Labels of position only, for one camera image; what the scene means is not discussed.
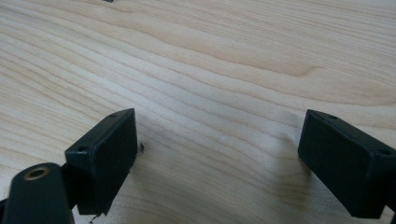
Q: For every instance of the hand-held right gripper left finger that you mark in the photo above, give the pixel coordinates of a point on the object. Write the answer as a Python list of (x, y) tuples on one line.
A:
[(102, 161)]

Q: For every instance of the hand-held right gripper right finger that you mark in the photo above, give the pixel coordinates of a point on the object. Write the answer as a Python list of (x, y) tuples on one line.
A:
[(345, 168)]

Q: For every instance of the small dark object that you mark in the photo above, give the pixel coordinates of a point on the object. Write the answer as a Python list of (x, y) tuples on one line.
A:
[(109, 1)]

